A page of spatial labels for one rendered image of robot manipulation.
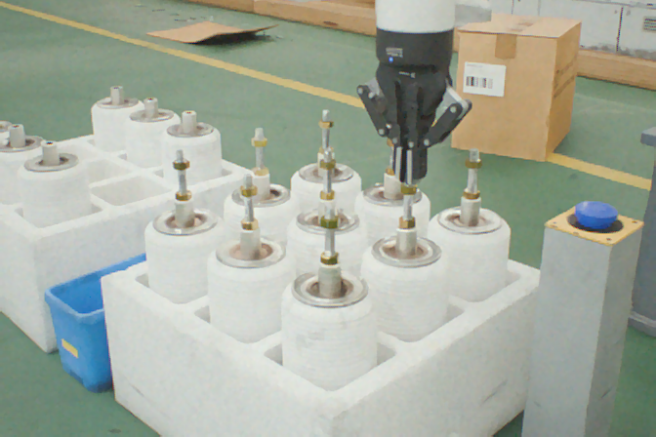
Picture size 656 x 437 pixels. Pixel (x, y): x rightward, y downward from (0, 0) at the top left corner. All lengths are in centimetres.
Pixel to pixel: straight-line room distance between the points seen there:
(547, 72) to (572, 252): 116
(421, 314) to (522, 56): 117
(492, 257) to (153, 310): 39
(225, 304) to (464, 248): 28
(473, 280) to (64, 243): 56
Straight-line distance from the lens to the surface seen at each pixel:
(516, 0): 315
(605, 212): 80
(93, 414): 107
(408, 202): 83
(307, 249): 90
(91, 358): 108
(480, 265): 92
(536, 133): 196
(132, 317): 96
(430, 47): 76
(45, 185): 116
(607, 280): 79
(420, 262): 83
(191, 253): 91
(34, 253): 114
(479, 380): 93
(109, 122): 146
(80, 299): 115
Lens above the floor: 62
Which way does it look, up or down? 22 degrees down
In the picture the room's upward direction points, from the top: straight up
